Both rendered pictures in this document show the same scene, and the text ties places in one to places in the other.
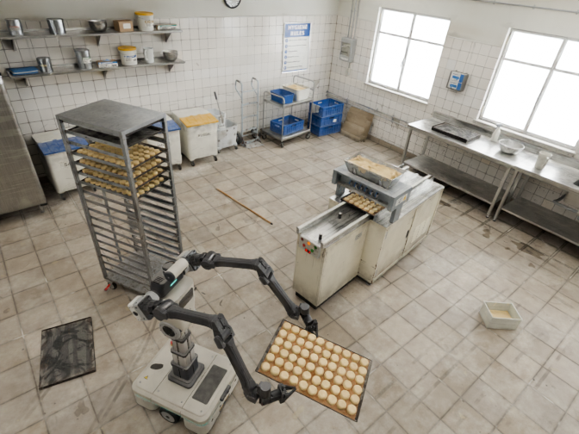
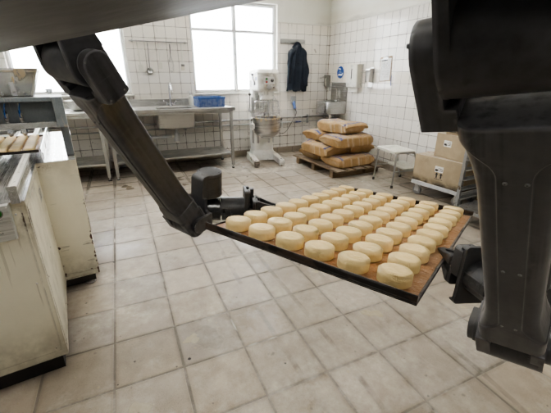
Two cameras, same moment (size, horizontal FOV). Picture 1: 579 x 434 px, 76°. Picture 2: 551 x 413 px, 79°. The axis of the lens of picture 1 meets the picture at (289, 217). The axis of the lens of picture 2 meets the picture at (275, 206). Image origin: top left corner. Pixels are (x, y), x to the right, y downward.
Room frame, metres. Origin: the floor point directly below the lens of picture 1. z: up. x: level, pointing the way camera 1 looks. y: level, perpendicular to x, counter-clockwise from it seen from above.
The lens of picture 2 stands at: (1.28, 0.52, 1.27)
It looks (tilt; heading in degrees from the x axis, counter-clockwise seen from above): 21 degrees down; 287
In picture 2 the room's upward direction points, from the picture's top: straight up
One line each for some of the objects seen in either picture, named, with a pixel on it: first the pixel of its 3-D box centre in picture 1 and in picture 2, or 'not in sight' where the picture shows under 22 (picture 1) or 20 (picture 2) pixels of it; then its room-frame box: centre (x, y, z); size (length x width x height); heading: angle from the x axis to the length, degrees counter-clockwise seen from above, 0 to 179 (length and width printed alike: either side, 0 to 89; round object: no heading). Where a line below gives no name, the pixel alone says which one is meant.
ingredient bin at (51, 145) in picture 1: (67, 164); not in sight; (4.49, 3.12, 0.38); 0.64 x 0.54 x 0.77; 44
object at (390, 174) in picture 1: (373, 169); not in sight; (3.28, -0.78, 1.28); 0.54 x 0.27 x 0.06; 48
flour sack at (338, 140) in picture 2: not in sight; (348, 138); (1.68, -4.29, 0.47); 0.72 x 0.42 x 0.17; 47
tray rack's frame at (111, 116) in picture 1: (132, 208); not in sight; (2.77, 1.44, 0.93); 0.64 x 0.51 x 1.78; 69
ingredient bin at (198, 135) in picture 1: (196, 136); not in sight; (5.78, 1.66, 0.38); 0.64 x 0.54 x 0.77; 39
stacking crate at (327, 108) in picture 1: (326, 108); not in sight; (7.49, -0.57, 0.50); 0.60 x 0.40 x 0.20; 134
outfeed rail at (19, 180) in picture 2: (383, 205); (31, 148); (3.27, -0.97, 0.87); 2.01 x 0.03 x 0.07; 138
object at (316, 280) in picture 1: (330, 256); (10, 261); (2.91, -0.45, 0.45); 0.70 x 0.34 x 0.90; 138
